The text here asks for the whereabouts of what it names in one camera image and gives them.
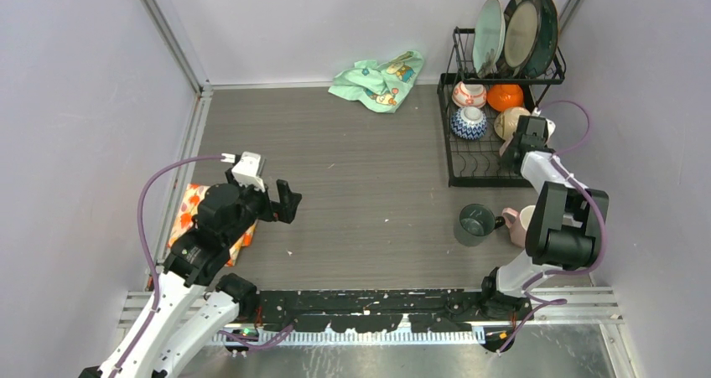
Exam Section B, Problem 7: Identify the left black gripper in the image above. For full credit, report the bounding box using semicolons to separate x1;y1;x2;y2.
225;167;301;245

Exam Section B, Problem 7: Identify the white ceramic bowl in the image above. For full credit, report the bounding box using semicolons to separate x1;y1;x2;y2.
494;106;531;141

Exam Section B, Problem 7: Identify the white bowl orange outside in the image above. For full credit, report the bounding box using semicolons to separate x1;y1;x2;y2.
487;84;524;112

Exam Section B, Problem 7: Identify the orange coral pattern bowl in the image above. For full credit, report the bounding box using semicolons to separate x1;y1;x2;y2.
451;81;487;108

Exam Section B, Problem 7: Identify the pale pink mug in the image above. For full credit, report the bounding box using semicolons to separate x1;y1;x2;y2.
501;205;536;248

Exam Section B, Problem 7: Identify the dark blue floral plate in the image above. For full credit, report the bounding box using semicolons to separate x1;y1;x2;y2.
523;0;559;78

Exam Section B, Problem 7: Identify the dark green mug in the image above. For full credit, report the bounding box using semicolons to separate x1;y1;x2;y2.
454;204;505;246

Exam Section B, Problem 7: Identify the black rimmed cream plate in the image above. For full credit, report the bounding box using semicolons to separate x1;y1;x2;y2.
496;0;542;79

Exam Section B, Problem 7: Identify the mint green flower plate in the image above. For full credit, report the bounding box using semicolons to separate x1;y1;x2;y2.
472;0;506;78

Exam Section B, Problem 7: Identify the pink glass mug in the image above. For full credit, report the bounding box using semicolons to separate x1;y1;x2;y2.
499;139;515;159

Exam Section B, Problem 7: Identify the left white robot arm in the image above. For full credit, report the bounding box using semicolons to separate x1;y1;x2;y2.
80;170;303;377

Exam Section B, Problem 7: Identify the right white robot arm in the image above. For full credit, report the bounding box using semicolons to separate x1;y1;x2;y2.
478;116;609;320

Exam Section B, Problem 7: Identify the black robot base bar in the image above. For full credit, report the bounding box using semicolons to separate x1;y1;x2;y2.
235;288;531;334

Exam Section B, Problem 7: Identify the orange floral cloth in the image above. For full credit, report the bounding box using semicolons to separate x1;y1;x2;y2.
167;184;258;267

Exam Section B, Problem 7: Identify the mint green cartoon cloth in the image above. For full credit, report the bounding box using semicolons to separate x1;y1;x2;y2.
328;50;424;113

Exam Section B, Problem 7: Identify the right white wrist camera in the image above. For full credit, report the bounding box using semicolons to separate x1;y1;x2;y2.
531;107;556;143

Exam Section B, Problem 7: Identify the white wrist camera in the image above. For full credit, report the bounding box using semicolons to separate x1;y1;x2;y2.
531;107;556;143
221;151;267;192

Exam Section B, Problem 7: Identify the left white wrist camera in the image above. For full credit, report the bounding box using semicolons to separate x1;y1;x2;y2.
221;151;267;192

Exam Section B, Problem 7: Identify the black wire dish rack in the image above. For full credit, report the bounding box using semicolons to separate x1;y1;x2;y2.
437;27;567;188

